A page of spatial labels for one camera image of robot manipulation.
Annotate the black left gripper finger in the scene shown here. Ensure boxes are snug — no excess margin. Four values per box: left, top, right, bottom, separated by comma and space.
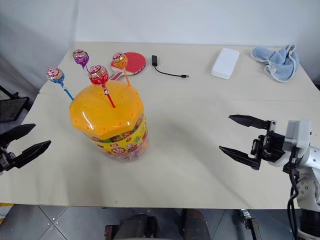
0, 123, 37, 148
14, 140, 52, 169

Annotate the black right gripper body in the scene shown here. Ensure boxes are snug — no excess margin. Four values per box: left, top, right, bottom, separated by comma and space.
250, 120, 286, 163

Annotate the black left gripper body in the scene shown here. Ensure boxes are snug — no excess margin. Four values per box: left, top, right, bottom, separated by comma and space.
0, 143, 20, 173

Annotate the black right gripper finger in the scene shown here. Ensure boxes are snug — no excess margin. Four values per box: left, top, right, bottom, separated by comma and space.
228, 114, 271, 131
218, 146, 262, 172

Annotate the blue-stick lollipop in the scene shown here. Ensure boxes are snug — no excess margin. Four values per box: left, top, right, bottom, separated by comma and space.
46, 67, 75, 102

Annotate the orange-lidded lollipop jar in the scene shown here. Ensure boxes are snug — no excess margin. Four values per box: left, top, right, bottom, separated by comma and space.
69, 83, 149, 163

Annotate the purple-wrapped lollipop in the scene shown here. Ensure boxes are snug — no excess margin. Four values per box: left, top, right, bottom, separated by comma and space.
72, 48, 91, 76

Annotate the red-stick lollipop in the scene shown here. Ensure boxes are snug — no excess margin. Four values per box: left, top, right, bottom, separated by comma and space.
88, 64, 116, 109

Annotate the orange-stick lollipop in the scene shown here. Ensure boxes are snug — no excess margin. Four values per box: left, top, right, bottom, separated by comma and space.
111, 52, 131, 87

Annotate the black folding stand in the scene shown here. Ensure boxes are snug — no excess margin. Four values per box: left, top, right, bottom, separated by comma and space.
0, 84, 30, 123

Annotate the white rectangular box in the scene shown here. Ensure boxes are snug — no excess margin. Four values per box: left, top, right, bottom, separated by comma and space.
210, 47, 240, 80

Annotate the light blue towel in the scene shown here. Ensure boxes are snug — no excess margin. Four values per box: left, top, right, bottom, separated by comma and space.
251, 44, 300, 83

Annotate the metal table leg clamp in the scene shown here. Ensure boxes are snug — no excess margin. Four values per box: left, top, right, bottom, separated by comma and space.
239, 208, 261, 240

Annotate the dark rounded robot foot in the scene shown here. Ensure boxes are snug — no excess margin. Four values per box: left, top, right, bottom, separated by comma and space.
181, 208, 211, 240
104, 212, 161, 240

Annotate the red table tennis paddle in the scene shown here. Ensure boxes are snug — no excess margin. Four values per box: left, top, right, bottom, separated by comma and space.
108, 51, 147, 81

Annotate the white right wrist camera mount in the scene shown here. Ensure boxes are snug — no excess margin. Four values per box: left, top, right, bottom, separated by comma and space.
270, 119, 313, 168

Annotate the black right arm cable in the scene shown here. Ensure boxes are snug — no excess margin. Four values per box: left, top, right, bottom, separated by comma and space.
282, 159, 302, 240

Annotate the black usb adapter cable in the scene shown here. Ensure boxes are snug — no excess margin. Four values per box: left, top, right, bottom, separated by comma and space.
151, 55, 189, 80

